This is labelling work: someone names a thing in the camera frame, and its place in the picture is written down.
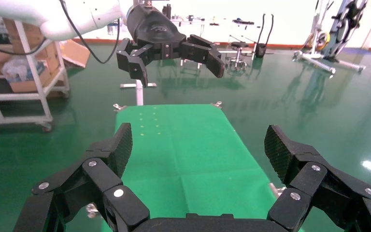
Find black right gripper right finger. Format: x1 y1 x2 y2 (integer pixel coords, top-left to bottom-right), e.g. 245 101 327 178
264 125 371 232

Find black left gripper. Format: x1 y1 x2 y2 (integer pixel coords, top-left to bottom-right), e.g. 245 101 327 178
116 3 226 88

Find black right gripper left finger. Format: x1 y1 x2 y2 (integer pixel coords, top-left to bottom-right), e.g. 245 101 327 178
13 122 150 232

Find flattened brown cardboard sheet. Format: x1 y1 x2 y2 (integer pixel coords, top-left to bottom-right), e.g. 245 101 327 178
60 39 91 69

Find brown cardboard storage box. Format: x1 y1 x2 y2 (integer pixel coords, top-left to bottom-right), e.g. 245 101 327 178
2 17 57 60
8 58 61 94

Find white metal table leg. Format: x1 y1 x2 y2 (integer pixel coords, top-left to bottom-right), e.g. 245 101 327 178
120 80 157 106

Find green tablecloth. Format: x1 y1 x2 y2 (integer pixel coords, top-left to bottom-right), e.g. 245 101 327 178
101 103 305 232

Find black round stool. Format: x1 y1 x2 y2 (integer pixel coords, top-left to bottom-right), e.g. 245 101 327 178
227 42 249 72

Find white metal shelf cart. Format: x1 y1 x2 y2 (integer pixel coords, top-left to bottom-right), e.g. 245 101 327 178
0 20 71 132

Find white and blue equipment stand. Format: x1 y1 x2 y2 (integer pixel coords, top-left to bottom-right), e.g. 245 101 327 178
292 0 367 75

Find clear plastic bag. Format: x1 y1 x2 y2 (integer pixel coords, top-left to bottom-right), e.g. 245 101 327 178
1 58 45 82

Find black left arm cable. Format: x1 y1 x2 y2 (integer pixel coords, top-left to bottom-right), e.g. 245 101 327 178
59 0 121 65

